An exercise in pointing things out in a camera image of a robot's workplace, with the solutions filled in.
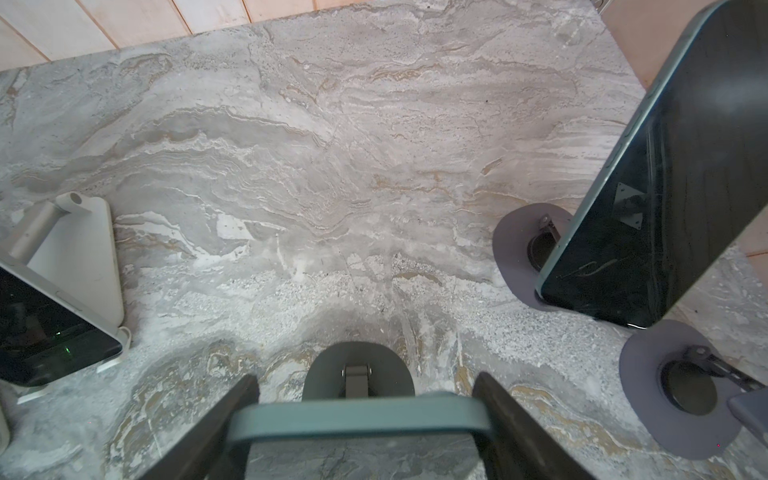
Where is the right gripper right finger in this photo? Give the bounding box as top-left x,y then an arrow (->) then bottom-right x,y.
472,372 -> 593,479

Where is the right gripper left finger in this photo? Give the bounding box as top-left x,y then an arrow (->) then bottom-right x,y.
141,374 -> 260,480

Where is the phone with green case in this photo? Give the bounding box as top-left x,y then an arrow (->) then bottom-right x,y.
227,393 -> 493,445

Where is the dark grey phone stand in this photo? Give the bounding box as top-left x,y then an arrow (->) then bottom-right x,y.
302,341 -> 415,401

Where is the grey far-right phone stand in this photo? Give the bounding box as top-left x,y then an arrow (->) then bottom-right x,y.
492,203 -> 573,311

